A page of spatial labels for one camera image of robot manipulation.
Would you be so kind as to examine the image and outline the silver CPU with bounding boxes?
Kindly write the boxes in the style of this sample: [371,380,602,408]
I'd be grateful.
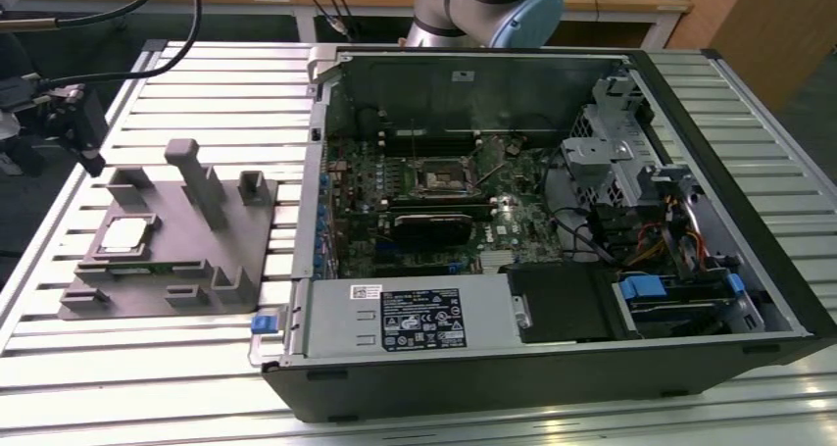
[96,217,158,251]

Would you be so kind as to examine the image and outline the metal socket cover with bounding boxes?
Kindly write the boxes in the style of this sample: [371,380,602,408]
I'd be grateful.
[471,139,509,187]

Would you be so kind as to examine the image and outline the CPU socket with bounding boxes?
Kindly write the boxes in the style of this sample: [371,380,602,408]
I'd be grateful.
[404,156,483,197]

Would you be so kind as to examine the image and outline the grey parts rack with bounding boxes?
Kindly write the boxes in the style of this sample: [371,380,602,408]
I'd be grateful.
[56,137,281,321]

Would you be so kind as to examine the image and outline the wooden desk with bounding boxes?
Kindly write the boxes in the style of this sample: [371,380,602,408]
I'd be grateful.
[0,0,694,43]

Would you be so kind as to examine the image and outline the grey case latch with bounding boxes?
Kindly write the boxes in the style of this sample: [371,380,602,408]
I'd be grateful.
[304,46,349,83]

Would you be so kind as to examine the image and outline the grey power supply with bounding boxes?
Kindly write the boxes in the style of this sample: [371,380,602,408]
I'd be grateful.
[304,273,521,360]

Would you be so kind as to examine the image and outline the black RAM slot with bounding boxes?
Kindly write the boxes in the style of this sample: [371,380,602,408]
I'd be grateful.
[385,204,495,213]
[384,209,496,218]
[381,142,480,151]
[381,130,477,140]
[387,199,493,208]
[388,194,492,203]
[381,136,479,145]

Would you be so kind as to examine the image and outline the black graphics card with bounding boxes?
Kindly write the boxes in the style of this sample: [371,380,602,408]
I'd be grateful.
[384,212,473,250]

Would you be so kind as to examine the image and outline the green motherboard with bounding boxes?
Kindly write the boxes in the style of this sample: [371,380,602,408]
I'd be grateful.
[321,134,568,279]

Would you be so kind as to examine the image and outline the silver chipset heatsink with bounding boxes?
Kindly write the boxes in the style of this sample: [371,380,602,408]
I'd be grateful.
[480,249,519,273]

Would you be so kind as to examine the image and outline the silver metal drive cage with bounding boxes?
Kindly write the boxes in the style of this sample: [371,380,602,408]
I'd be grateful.
[559,75,659,207]

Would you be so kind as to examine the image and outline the black plastic shroud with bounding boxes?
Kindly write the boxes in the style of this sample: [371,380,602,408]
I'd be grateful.
[505,263,632,345]

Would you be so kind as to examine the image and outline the black PC case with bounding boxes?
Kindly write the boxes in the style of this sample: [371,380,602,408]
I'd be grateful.
[258,43,837,425]

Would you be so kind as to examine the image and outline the blue disk carrier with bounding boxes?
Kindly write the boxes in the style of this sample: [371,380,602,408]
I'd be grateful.
[620,277,667,301]

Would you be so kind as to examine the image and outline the wooden cabinet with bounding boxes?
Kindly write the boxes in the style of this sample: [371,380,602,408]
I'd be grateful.
[670,0,837,117]

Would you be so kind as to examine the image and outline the metal disk bay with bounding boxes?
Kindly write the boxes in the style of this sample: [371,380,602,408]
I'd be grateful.
[611,267,770,342]

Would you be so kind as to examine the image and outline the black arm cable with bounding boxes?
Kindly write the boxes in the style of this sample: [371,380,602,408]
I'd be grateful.
[31,0,202,87]

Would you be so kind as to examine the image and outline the black arm cable brass ferrule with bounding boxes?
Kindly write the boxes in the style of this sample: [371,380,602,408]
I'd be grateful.
[0,0,168,33]

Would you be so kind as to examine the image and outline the black hanging cable with plug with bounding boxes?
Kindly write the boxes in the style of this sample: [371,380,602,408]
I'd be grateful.
[296,0,367,44]

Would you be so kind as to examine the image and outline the yellow power wires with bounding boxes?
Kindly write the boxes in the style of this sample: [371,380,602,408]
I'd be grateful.
[619,239,666,269]

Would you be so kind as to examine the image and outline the orange wire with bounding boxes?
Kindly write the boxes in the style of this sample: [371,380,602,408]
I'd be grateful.
[675,232,711,271]

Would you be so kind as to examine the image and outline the silver front drive bracket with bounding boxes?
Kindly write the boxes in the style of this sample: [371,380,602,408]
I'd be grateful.
[639,164,746,290]

